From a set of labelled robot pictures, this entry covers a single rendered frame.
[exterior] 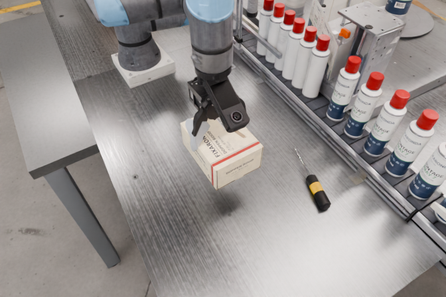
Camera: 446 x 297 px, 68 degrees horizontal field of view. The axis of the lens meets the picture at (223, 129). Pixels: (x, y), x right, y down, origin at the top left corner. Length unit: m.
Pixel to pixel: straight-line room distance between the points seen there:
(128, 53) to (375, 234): 0.91
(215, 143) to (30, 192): 1.55
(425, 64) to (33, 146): 1.31
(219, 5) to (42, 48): 1.08
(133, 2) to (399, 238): 0.77
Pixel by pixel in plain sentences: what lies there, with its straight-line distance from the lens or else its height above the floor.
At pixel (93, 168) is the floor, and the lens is 2.09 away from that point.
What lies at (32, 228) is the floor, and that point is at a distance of 2.01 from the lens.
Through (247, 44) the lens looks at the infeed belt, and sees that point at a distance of 1.29.
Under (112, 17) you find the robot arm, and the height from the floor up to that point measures 1.29.
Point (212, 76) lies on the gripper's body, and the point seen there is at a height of 1.20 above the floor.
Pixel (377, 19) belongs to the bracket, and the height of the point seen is 1.14.
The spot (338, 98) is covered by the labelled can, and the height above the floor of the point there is 0.97.
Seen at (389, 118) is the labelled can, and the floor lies 1.03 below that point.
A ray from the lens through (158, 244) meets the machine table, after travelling 0.83.
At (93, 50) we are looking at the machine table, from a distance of 1.44.
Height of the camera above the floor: 1.58
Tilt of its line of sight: 48 degrees down
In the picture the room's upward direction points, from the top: straight up
